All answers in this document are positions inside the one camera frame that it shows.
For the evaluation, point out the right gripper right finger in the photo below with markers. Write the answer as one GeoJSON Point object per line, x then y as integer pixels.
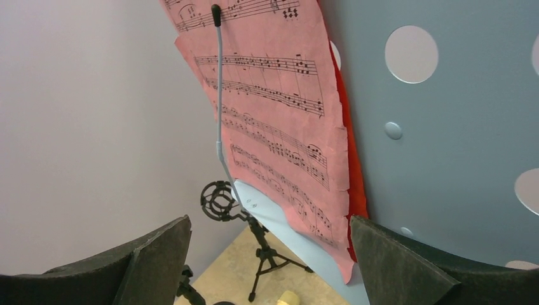
{"type": "Point", "coordinates": [399, 270]}

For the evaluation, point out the beige microphone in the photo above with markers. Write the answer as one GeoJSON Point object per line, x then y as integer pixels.
{"type": "Point", "coordinates": [288, 298]}

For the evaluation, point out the bright red sheet behind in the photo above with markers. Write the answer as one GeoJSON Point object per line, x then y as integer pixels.
{"type": "Point", "coordinates": [356, 193]}

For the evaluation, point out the blue music stand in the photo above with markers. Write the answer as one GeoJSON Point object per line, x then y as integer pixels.
{"type": "Point", "coordinates": [444, 103]}

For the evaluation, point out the red sheet music page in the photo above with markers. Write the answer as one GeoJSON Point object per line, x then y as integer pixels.
{"type": "Point", "coordinates": [268, 71]}

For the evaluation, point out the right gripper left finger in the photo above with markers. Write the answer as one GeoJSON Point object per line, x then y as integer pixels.
{"type": "Point", "coordinates": [146, 270]}

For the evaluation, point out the black round-base mic stand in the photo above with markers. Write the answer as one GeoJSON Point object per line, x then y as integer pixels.
{"type": "Point", "coordinates": [187, 291]}

